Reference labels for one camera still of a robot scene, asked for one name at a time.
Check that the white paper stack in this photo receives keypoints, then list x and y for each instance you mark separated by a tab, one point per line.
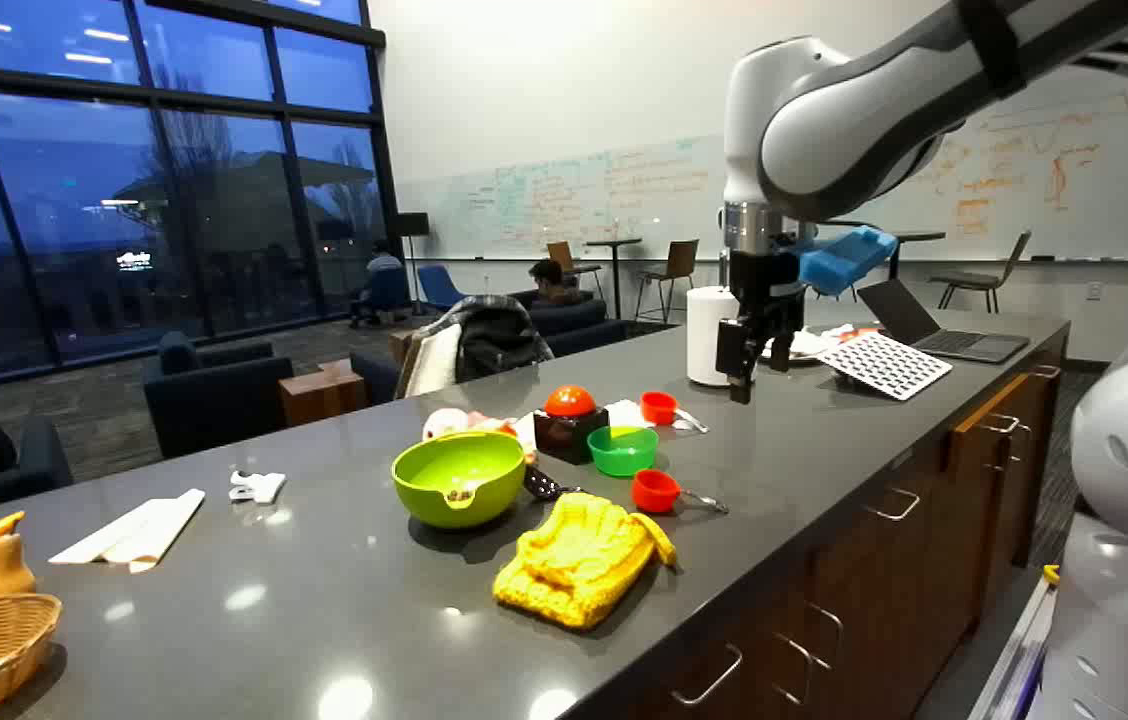
814	344

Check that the white cylinder container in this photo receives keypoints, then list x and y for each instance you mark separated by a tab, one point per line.
706	332

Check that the wooden chair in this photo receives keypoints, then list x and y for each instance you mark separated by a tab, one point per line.
674	273

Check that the white folded paper strips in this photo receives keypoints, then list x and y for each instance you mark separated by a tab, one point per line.
138	529

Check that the dark wooden counter cabinet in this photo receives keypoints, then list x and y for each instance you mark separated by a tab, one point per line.
886	563

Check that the black backpack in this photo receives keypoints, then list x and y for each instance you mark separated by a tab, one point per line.
498	342

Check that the wall whiteboard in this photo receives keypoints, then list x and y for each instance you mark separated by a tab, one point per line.
565	202

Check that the white and peach toy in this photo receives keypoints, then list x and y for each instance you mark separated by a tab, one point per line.
447	423

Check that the seated person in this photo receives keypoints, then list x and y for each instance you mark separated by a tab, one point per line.
387	282

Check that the lime green mixing bowl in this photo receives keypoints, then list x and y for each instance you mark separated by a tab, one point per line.
457	477

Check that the small crumpled white wrapper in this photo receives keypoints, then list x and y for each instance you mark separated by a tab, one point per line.
258	487

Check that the white paper napkin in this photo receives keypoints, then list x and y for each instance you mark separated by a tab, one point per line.
620	413

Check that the small wooden side table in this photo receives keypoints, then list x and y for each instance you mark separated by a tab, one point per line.
322	394

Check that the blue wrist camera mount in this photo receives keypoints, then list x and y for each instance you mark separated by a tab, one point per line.
846	261

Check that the yellow knitted cloth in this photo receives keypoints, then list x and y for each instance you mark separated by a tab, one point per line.
578	563

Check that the small green plastic bowl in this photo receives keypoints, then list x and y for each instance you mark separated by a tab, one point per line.
620	455

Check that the white computer keyboard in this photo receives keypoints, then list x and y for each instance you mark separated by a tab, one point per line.
886	367

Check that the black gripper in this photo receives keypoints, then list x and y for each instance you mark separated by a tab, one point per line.
764	282

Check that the dark navy armchair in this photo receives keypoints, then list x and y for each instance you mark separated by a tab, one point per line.
208	400

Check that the large dark window frame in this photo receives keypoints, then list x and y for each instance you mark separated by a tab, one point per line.
278	163

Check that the red measuring cup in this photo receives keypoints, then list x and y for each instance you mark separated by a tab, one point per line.
655	492
659	407

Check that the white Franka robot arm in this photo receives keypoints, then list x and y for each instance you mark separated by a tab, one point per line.
831	120

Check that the grey open laptop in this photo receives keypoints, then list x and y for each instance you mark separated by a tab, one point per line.
950	342

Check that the tall bar table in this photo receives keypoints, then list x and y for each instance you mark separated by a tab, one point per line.
614	264

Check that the grey office chair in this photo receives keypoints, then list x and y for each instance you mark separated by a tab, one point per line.
984	282

